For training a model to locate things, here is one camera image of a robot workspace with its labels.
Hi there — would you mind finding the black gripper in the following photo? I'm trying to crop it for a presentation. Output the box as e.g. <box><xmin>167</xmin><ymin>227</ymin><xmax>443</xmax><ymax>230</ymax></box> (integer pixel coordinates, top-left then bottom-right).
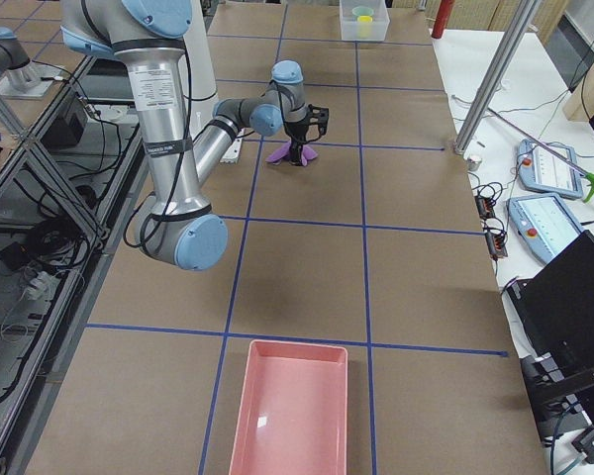
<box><xmin>285</xmin><ymin>121</ymin><xmax>310</xmax><ymax>165</ymax></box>

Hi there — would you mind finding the purple cloth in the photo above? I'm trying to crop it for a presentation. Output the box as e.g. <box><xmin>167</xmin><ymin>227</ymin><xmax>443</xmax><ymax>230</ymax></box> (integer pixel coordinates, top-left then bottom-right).
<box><xmin>265</xmin><ymin>142</ymin><xmax>318</xmax><ymax>166</ymax></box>

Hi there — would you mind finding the yellow plastic cup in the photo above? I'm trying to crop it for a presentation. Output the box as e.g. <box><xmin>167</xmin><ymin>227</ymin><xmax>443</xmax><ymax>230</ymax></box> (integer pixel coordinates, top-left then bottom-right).
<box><xmin>356</xmin><ymin>17</ymin><xmax>373</xmax><ymax>40</ymax></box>

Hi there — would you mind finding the mint green bowl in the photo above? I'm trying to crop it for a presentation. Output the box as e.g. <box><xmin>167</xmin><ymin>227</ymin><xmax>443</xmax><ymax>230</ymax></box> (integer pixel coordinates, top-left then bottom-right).
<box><xmin>351</xmin><ymin>6</ymin><xmax>374</xmax><ymax>18</ymax></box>

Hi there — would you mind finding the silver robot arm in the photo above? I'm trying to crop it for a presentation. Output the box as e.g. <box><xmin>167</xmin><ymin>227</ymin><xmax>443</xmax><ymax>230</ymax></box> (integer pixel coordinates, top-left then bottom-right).
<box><xmin>60</xmin><ymin>1</ymin><xmax>313</xmax><ymax>271</ymax></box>
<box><xmin>0</xmin><ymin>27</ymin><xmax>50</xmax><ymax>100</ymax></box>

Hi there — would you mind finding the clear plastic box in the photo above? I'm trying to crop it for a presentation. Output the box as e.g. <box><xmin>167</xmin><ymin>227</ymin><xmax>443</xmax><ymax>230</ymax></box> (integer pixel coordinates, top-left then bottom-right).
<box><xmin>339</xmin><ymin>0</ymin><xmax>390</xmax><ymax>43</ymax></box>

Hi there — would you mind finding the small silver cylinder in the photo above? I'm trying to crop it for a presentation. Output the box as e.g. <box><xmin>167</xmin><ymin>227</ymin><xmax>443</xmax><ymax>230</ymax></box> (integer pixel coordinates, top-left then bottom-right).
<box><xmin>466</xmin><ymin>154</ymin><xmax>482</xmax><ymax>172</ymax></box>

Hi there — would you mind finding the black connector block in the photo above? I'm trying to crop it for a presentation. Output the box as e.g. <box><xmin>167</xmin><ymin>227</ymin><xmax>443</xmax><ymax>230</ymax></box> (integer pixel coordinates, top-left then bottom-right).
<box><xmin>484</xmin><ymin>230</ymin><xmax>508</xmax><ymax>261</ymax></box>
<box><xmin>474</xmin><ymin>196</ymin><xmax>496</xmax><ymax>220</ymax></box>

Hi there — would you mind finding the red fire extinguisher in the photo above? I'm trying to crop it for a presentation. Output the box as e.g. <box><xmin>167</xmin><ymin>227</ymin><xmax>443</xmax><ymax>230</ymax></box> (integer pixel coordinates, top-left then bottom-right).
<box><xmin>432</xmin><ymin>0</ymin><xmax>455</xmax><ymax>40</ymax></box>

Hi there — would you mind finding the upper teach pendant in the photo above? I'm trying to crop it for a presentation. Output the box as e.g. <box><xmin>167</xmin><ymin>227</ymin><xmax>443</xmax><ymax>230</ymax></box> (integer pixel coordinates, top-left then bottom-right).
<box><xmin>517</xmin><ymin>139</ymin><xmax>583</xmax><ymax>200</ymax></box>

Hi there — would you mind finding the teach pendant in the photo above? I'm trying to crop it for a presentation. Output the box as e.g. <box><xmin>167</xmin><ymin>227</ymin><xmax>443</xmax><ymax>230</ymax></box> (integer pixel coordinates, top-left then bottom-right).
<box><xmin>517</xmin><ymin>139</ymin><xmax>583</xmax><ymax>200</ymax></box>
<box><xmin>507</xmin><ymin>192</ymin><xmax>584</xmax><ymax>264</ymax></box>

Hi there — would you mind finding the lower teach pendant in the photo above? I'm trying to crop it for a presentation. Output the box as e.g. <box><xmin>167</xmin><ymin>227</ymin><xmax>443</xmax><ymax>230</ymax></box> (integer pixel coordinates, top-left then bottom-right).
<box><xmin>507</xmin><ymin>192</ymin><xmax>584</xmax><ymax>264</ymax></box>

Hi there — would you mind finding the pink plastic tray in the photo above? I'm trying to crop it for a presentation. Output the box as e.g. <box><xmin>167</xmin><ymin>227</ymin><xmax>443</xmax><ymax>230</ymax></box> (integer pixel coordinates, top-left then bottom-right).
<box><xmin>229</xmin><ymin>339</ymin><xmax>348</xmax><ymax>474</ymax></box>

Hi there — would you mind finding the black monitor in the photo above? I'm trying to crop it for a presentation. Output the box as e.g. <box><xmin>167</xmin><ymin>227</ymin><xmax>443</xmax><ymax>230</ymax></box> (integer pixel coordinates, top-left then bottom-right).
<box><xmin>508</xmin><ymin>230</ymin><xmax>594</xmax><ymax>426</ymax></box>

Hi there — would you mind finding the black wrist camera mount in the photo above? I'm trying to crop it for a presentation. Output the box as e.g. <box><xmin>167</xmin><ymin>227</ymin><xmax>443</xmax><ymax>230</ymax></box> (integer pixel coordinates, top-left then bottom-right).
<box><xmin>307</xmin><ymin>104</ymin><xmax>330</xmax><ymax>143</ymax></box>

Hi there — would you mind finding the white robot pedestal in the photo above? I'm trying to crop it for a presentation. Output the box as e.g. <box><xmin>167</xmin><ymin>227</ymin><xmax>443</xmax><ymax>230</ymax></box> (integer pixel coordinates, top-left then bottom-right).
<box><xmin>179</xmin><ymin>0</ymin><xmax>219</xmax><ymax>138</ymax></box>

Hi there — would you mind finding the green handled grabber tool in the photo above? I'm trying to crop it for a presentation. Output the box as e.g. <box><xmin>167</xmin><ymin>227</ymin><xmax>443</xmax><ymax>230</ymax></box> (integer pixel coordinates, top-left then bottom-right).
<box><xmin>486</xmin><ymin>107</ymin><xmax>594</xmax><ymax>203</ymax></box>

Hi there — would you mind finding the black camera stand clamp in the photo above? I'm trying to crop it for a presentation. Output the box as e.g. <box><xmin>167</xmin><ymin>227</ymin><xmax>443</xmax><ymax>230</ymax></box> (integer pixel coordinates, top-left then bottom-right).
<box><xmin>520</xmin><ymin>354</ymin><xmax>594</xmax><ymax>441</ymax></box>

